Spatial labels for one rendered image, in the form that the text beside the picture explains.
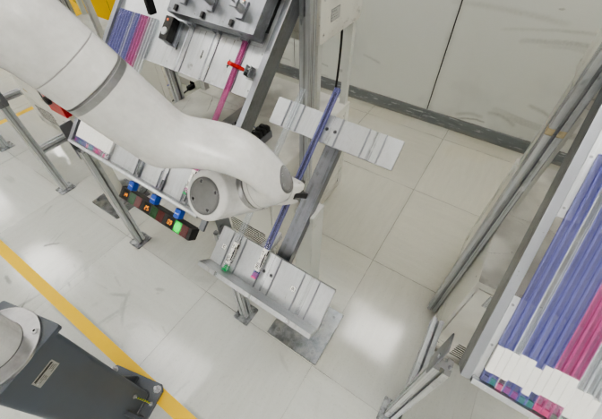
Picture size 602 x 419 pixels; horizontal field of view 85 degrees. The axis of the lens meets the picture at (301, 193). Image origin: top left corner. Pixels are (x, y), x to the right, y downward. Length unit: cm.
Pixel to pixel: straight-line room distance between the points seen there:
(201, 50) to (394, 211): 136
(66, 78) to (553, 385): 93
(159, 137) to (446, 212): 183
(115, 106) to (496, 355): 81
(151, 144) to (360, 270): 141
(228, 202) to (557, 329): 67
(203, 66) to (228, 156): 69
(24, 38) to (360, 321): 149
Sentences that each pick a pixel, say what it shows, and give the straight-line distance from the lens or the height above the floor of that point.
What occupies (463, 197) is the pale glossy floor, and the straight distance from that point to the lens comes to 224.
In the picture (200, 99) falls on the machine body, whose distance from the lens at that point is 174.
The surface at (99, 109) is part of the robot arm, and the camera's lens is 45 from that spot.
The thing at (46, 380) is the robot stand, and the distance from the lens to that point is 112.
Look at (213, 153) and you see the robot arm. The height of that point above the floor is 120.
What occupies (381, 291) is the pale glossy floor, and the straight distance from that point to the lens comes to 171.
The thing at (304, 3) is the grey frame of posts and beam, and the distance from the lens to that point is 108.
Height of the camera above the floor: 150
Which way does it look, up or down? 47 degrees down
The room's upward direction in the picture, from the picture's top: straight up
